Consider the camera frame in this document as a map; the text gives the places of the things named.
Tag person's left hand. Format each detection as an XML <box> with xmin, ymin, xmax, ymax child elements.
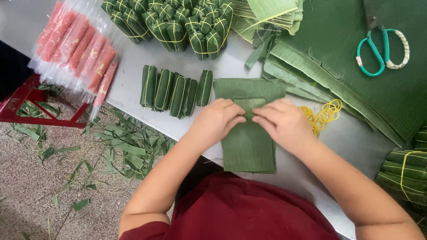
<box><xmin>187</xmin><ymin>98</ymin><xmax>248</xmax><ymax>148</ymax></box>

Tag person's right hand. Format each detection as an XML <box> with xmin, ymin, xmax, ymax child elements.
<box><xmin>252</xmin><ymin>98</ymin><xmax>316</xmax><ymax>156</ymax></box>

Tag green banana leaf sheet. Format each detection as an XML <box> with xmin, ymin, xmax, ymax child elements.
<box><xmin>213</xmin><ymin>78</ymin><xmax>287</xmax><ymax>174</ymax></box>

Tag leaf-wrapped roll with yellow band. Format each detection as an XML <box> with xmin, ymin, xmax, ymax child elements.
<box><xmin>183</xmin><ymin>78</ymin><xmax>198</xmax><ymax>117</ymax></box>
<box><xmin>152</xmin><ymin>69</ymin><xmax>175</xmax><ymax>112</ymax></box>
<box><xmin>196</xmin><ymin>69</ymin><xmax>214</xmax><ymax>107</ymax></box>
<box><xmin>168</xmin><ymin>75</ymin><xmax>188</xmax><ymax>119</ymax></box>
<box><xmin>140</xmin><ymin>65</ymin><xmax>158</xmax><ymax>108</ymax></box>

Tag pile of yellow rubber bands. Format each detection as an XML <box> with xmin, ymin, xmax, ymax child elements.
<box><xmin>298</xmin><ymin>99</ymin><xmax>343</xmax><ymax>138</ymax></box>

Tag stack of large banana leaves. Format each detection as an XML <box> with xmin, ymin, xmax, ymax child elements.
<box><xmin>261</xmin><ymin>0</ymin><xmax>427</xmax><ymax>148</ymax></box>

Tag loose green leaf trimmings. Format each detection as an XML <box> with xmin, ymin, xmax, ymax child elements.
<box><xmin>244</xmin><ymin>28</ymin><xmax>279</xmax><ymax>70</ymax></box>

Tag scattered leaf scraps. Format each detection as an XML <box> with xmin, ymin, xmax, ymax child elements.
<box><xmin>10</xmin><ymin>83</ymin><xmax>177</xmax><ymax>240</ymax></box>

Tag person's dark red shirt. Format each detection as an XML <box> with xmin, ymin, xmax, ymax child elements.
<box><xmin>119</xmin><ymin>171</ymin><xmax>341</xmax><ymax>240</ymax></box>

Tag heap of tied leaf-wrapped bundles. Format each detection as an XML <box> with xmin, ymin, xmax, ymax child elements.
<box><xmin>101</xmin><ymin>0</ymin><xmax>235</xmax><ymax>61</ymax></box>

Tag stack of pale leaf strips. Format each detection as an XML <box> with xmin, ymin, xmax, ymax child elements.
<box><xmin>230</xmin><ymin>0</ymin><xmax>305</xmax><ymax>44</ymax></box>

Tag tied bundle of wrapped rolls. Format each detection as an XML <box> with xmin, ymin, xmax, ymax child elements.
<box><xmin>375</xmin><ymin>123</ymin><xmax>427</xmax><ymax>204</ymax></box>

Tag pile of plastic-wrapped pink sausages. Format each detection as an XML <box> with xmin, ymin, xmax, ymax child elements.
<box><xmin>27</xmin><ymin>0</ymin><xmax>121</xmax><ymax>121</ymax></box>

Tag red metal stool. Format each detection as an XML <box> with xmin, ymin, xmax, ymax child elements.
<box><xmin>0</xmin><ymin>73</ymin><xmax>91</xmax><ymax>129</ymax></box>

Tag green-handled scissors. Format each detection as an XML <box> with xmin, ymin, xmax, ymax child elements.
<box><xmin>356</xmin><ymin>0</ymin><xmax>410</xmax><ymax>77</ymax></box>

